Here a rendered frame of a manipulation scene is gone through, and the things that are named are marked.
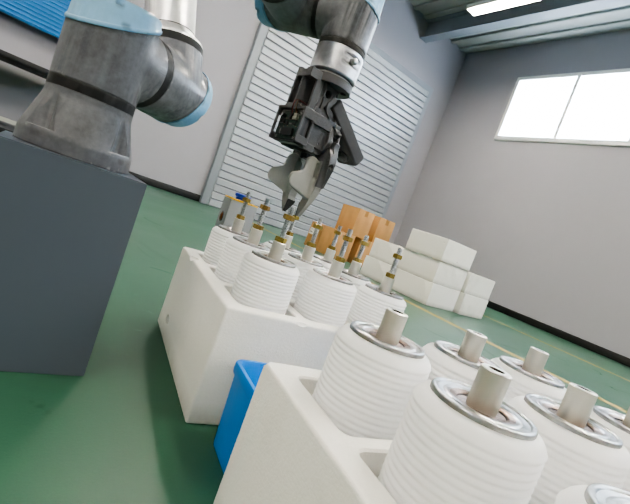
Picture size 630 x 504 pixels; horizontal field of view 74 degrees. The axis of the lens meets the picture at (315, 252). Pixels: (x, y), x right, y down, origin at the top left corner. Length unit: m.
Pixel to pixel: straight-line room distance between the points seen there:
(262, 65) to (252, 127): 0.80
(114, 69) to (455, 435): 0.59
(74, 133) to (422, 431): 0.55
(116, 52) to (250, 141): 5.33
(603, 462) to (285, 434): 0.25
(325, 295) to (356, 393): 0.33
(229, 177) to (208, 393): 5.31
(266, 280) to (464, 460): 0.42
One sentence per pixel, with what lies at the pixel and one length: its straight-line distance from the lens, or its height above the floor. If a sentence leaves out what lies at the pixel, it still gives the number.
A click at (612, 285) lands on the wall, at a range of 5.98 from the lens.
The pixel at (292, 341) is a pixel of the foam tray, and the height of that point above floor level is 0.15.
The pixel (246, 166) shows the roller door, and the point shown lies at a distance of 5.96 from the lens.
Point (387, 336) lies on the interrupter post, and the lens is 0.41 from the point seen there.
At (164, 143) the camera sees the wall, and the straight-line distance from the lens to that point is 5.72.
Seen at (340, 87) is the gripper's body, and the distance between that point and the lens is 0.67.
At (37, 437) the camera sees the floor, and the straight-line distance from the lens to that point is 0.60.
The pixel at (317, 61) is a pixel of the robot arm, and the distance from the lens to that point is 0.68.
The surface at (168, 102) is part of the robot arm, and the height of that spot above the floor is 0.43.
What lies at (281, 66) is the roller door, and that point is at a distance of 6.20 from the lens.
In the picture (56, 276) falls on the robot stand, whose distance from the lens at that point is 0.67.
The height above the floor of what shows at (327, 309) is 0.20.
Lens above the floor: 0.34
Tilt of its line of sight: 4 degrees down
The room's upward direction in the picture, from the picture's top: 20 degrees clockwise
